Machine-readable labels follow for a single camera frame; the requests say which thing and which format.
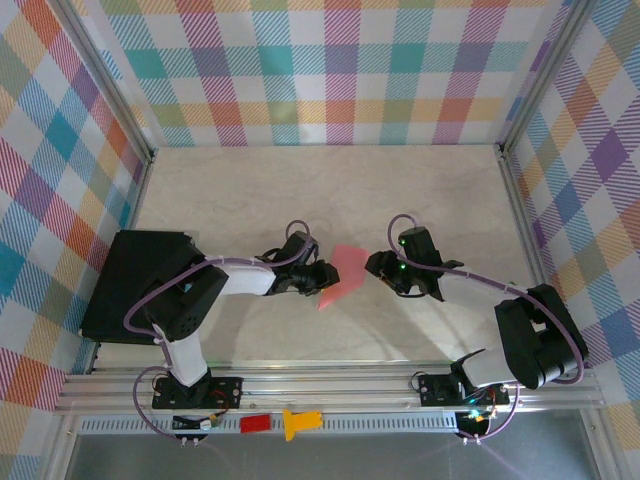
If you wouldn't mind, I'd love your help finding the red plastic block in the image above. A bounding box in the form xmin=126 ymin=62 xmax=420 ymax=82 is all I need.
xmin=239 ymin=413 xmax=273 ymax=434

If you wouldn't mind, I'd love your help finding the large black box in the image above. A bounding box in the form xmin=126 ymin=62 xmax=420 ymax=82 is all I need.
xmin=80 ymin=229 xmax=197 ymax=345

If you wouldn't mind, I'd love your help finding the yellow plastic part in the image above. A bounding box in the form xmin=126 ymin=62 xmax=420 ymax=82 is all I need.
xmin=282 ymin=408 xmax=324 ymax=444

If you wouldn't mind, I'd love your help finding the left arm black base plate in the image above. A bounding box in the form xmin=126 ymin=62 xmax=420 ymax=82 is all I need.
xmin=151 ymin=375 xmax=245 ymax=411

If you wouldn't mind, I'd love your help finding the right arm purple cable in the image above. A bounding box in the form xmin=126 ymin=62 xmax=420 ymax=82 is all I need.
xmin=388 ymin=214 xmax=589 ymax=444

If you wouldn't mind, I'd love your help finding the slotted grey cable tray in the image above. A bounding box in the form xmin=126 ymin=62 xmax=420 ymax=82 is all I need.
xmin=79 ymin=412 xmax=460 ymax=435

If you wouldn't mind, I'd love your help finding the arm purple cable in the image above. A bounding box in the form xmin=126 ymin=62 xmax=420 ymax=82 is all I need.
xmin=388 ymin=214 xmax=589 ymax=444
xmin=124 ymin=220 xmax=320 ymax=445

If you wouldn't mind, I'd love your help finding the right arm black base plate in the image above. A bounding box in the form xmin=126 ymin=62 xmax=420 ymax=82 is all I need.
xmin=417 ymin=373 xmax=511 ymax=407

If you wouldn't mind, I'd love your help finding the black round cable mount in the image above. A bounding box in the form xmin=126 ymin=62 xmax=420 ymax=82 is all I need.
xmin=457 ymin=418 xmax=494 ymax=444

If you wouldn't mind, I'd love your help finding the aluminium corner post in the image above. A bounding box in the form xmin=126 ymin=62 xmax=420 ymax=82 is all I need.
xmin=494 ymin=0 xmax=596 ymax=157
xmin=49 ymin=0 xmax=157 ymax=165

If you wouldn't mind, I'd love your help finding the aluminium frame leg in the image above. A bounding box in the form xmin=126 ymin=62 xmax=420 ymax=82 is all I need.
xmin=579 ymin=409 xmax=616 ymax=480
xmin=42 ymin=413 xmax=84 ymax=480

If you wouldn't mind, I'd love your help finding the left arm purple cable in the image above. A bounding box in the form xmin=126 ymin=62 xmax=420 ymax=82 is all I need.
xmin=124 ymin=220 xmax=320 ymax=445

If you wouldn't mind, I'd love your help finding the aluminium side rail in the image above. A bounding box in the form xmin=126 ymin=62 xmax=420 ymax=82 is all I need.
xmin=85 ymin=149 xmax=157 ymax=376
xmin=497 ymin=144 xmax=576 ymax=371

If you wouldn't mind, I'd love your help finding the pink paper sheet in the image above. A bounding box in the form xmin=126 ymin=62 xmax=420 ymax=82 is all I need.
xmin=317 ymin=244 xmax=369 ymax=312

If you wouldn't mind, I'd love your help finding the small lit circuit board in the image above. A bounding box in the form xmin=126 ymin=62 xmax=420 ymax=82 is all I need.
xmin=462 ymin=407 xmax=497 ymax=425

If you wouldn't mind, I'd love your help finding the wide aluminium frame rail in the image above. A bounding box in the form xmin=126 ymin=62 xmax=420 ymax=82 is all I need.
xmin=53 ymin=367 xmax=606 ymax=414

